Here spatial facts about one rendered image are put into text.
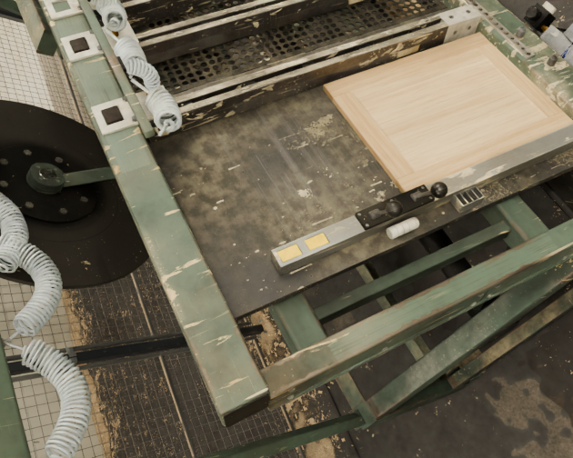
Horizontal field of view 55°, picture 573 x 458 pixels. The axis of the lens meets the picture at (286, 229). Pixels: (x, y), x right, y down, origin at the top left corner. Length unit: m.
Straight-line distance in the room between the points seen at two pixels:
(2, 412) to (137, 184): 0.55
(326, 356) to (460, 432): 1.93
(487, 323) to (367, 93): 0.85
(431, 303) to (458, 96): 0.69
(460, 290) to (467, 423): 1.77
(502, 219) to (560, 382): 1.33
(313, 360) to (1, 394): 0.66
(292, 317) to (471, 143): 0.69
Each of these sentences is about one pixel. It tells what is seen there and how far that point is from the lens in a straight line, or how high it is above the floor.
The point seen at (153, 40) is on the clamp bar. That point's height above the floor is 1.70.
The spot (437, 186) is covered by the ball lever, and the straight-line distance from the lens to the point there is 1.25.
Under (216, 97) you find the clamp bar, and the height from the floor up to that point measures 1.64.
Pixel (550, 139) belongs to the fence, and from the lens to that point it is 1.63.
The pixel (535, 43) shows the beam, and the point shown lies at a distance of 1.90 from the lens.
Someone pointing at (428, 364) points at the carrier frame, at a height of 0.79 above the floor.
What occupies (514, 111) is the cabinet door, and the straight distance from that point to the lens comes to 1.70.
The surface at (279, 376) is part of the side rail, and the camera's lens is 1.11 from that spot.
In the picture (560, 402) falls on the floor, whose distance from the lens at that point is 2.76.
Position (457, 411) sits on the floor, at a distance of 2.98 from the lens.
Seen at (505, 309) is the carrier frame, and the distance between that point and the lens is 1.91.
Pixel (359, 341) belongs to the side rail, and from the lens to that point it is 1.15.
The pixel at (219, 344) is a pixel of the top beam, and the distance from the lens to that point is 1.08.
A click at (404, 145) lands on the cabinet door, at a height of 1.28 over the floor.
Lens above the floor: 2.53
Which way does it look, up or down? 45 degrees down
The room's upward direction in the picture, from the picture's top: 89 degrees counter-clockwise
